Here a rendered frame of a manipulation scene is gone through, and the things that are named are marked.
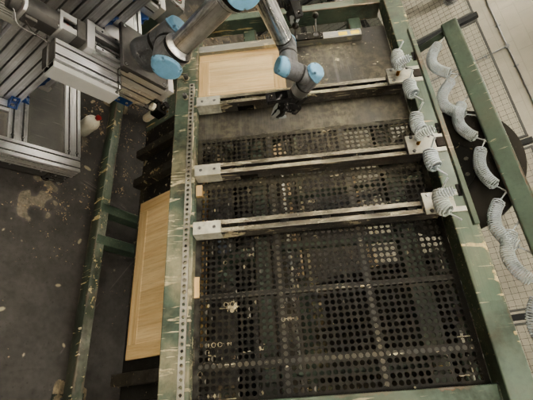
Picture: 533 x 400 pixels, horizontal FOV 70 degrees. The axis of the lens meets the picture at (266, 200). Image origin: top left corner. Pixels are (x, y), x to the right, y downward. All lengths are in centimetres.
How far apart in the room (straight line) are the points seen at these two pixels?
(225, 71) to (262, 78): 22
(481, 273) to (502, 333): 22
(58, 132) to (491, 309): 223
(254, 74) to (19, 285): 164
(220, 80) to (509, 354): 184
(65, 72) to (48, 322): 129
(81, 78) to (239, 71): 97
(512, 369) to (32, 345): 206
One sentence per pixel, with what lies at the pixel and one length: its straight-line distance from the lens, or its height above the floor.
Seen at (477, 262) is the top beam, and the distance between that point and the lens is 171.
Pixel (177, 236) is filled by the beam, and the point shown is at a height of 84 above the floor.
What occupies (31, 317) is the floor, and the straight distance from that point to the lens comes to 229.
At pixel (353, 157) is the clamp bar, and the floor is 157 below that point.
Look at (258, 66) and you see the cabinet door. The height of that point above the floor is 119.
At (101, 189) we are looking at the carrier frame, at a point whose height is 15.
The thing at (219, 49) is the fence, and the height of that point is 101.
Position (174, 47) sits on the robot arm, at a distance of 152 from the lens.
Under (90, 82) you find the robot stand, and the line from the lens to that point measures 165.
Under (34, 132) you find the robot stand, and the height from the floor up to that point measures 21.
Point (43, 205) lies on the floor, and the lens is 245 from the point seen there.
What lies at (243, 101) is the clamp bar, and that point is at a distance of 207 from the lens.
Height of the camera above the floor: 206
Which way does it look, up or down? 30 degrees down
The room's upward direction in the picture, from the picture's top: 69 degrees clockwise
